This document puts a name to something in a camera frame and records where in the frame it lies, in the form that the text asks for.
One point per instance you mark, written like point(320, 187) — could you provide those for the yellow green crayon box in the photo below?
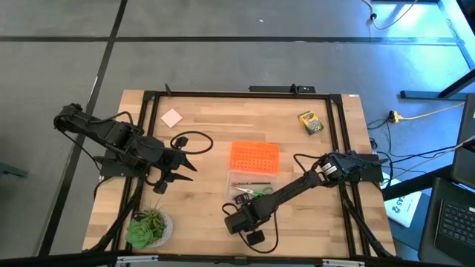
point(310, 122)

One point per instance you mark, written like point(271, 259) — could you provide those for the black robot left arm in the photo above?
point(111, 133)

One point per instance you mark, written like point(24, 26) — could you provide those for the grey chair base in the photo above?
point(11, 170)

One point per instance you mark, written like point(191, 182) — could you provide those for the pencil with pink eraser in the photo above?
point(252, 183)

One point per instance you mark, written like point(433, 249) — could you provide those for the black monitor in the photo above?
point(465, 148)

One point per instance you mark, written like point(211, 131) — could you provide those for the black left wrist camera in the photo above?
point(181, 142)

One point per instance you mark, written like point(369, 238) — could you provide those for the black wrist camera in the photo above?
point(181, 142)
point(255, 237)

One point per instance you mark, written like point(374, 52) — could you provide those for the black desk foot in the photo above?
point(419, 95)

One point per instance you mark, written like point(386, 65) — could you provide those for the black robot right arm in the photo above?
point(289, 189)

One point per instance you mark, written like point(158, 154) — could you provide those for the succulent plant in white pot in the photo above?
point(143, 231)

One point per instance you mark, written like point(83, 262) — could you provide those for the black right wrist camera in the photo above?
point(255, 237)

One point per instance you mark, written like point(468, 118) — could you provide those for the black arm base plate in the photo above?
point(371, 174)
point(107, 168)

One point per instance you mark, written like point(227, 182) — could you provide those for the clear plastic storage box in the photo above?
point(274, 178)

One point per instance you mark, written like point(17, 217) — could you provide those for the black camera crossbar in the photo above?
point(222, 259)

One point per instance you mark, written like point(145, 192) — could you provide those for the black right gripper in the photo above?
point(239, 220)

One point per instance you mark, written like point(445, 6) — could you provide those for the orange perforated plastic lid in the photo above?
point(254, 157)

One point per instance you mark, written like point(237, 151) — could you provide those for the pale pink sticky note pad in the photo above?
point(171, 118)

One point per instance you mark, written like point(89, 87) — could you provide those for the white printed box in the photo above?
point(402, 211)

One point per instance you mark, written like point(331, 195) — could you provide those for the silver metal bracket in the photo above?
point(137, 259)
point(343, 263)

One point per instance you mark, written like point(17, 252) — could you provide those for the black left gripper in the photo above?
point(167, 161)

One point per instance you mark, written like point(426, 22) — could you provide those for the black bar device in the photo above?
point(274, 89)

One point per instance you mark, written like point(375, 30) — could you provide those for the black laptop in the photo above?
point(456, 222)

